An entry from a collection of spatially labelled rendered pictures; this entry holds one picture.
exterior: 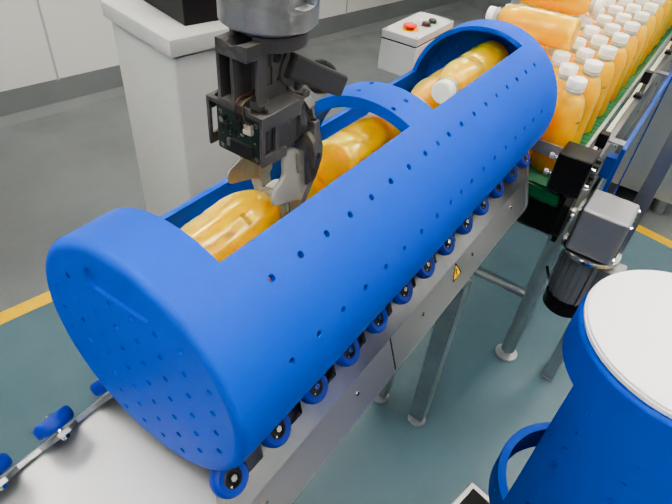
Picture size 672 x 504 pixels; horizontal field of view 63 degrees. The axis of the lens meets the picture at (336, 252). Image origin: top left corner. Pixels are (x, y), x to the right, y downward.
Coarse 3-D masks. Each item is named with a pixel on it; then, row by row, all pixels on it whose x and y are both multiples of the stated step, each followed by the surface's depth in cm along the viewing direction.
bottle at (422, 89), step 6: (444, 66) 106; (438, 72) 102; (426, 78) 100; (432, 78) 100; (420, 84) 99; (426, 84) 98; (432, 84) 98; (414, 90) 99; (420, 90) 98; (426, 90) 97; (420, 96) 98; (426, 96) 97; (426, 102) 97; (432, 102) 97; (432, 108) 98
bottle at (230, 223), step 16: (240, 192) 58; (256, 192) 59; (208, 208) 57; (224, 208) 56; (240, 208) 56; (256, 208) 57; (272, 208) 59; (192, 224) 54; (208, 224) 54; (224, 224) 54; (240, 224) 55; (256, 224) 56; (272, 224) 58; (208, 240) 53; (224, 240) 54; (240, 240) 55; (224, 256) 54
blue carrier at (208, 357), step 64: (512, 64) 91; (320, 128) 89; (448, 128) 74; (512, 128) 87; (320, 192) 57; (384, 192) 62; (448, 192) 72; (64, 256) 50; (128, 256) 45; (192, 256) 47; (256, 256) 50; (320, 256) 54; (384, 256) 61; (64, 320) 60; (128, 320) 49; (192, 320) 44; (256, 320) 48; (320, 320) 53; (128, 384) 58; (192, 384) 48; (256, 384) 47; (192, 448) 57
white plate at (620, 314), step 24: (600, 288) 76; (624, 288) 77; (648, 288) 77; (600, 312) 73; (624, 312) 73; (648, 312) 73; (600, 336) 69; (624, 336) 70; (648, 336) 70; (624, 360) 67; (648, 360) 67; (624, 384) 65; (648, 384) 64
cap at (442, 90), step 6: (438, 84) 91; (444, 84) 90; (450, 84) 90; (432, 90) 92; (438, 90) 91; (444, 90) 91; (450, 90) 90; (432, 96) 92; (438, 96) 92; (444, 96) 91; (450, 96) 91; (438, 102) 92
